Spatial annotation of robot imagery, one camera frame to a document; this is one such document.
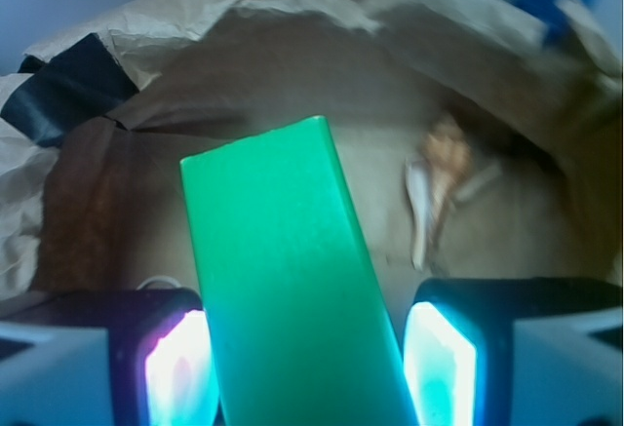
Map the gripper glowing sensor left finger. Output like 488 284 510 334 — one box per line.
1 289 218 425

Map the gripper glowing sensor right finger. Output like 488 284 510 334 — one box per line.
403 277 623 425

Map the green rectangular block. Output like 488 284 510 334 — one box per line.
180 116 416 425

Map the spiral conch seashell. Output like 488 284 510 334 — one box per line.
405 116 473 271

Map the brown paper bag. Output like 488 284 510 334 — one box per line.
1 0 623 303

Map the black tape strip left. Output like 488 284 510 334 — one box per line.
0 33 140 148

